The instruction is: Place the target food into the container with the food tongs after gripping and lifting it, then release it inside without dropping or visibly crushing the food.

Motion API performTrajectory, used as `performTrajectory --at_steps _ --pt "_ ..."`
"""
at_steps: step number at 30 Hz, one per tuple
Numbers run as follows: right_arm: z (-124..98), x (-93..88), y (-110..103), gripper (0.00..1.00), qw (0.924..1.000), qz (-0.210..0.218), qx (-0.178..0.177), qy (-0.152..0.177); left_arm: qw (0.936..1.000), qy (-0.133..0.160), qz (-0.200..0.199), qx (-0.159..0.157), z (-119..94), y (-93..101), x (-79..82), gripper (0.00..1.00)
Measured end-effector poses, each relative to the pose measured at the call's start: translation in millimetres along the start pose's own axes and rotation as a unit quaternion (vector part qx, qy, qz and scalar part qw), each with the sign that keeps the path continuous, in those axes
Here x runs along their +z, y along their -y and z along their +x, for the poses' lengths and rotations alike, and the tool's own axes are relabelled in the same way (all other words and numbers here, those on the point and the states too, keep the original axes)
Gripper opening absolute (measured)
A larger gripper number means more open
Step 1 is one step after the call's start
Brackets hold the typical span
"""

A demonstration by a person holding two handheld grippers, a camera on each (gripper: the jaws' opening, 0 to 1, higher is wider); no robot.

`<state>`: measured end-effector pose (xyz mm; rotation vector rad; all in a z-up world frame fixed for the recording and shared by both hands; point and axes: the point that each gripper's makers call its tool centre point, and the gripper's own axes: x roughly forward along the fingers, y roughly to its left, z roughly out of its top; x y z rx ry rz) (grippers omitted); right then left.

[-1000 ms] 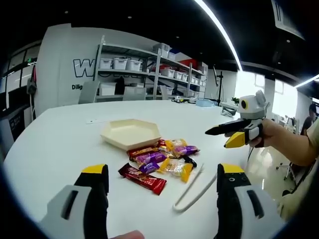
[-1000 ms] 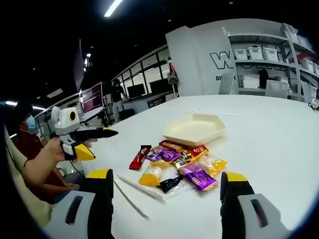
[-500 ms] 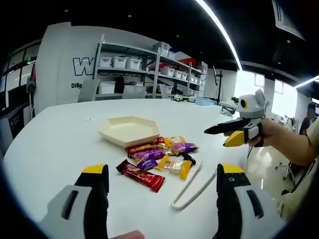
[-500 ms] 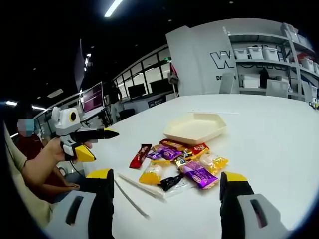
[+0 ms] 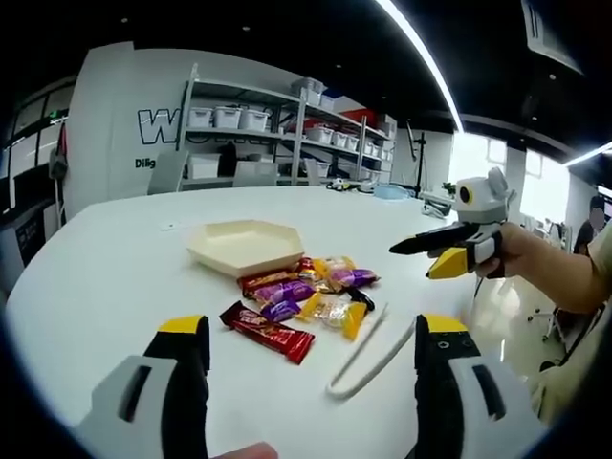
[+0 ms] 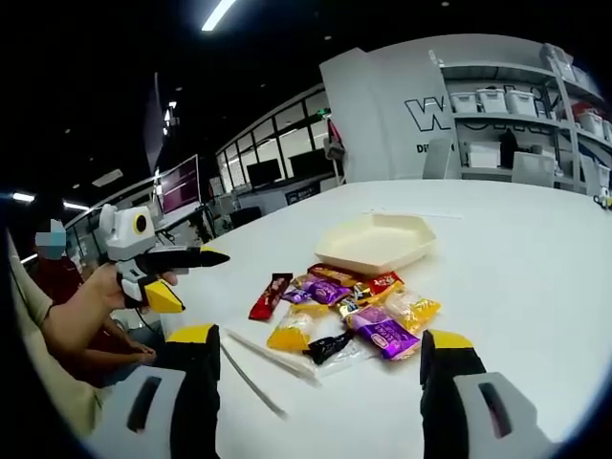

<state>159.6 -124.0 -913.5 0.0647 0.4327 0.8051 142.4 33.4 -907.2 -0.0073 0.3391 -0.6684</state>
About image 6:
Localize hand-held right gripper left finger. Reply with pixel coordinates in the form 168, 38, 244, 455
85, 323, 222, 459

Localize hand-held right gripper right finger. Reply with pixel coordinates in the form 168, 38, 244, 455
419, 329, 561, 459

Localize large purple snack packet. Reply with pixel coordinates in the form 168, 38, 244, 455
342, 304, 423, 361

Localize dark red snack packet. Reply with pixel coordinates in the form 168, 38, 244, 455
248, 273, 295, 322

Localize white yellow bread packet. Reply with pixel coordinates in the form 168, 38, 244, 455
383, 288, 442, 337

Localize clear plastic food tongs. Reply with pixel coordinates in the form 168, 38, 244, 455
219, 327, 322, 421

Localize black snack packet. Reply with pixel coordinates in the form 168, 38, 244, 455
301, 331, 356, 366

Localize yellow cake packet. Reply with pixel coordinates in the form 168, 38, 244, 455
265, 304, 332, 354

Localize bright red snack packet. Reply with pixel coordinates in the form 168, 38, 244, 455
365, 271, 405, 295

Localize small purple snack packet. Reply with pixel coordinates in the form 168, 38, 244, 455
281, 278, 353, 308

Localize orange red snack packet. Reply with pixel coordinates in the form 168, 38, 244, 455
307, 263, 365, 289

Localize beige hexagonal food container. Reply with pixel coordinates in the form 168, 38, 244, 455
314, 213, 439, 277

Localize person's left hand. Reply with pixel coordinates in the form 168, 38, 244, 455
90, 261, 179, 312

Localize computer monitor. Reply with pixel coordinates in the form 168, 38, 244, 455
156, 154, 202, 217

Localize clear plastic wrapper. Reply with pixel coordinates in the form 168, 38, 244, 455
313, 341, 382, 382

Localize white partition board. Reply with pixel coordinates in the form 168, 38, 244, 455
318, 46, 461, 184

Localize ceiling light strip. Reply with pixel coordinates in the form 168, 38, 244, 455
200, 0, 239, 33

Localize grey metal shelf rack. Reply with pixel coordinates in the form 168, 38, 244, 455
428, 43, 612, 195

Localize white storage box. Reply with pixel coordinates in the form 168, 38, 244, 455
450, 90, 480, 115
577, 111, 606, 139
477, 86, 509, 115
506, 88, 539, 118

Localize black wall screen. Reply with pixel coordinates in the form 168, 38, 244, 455
245, 158, 284, 188
288, 148, 335, 179

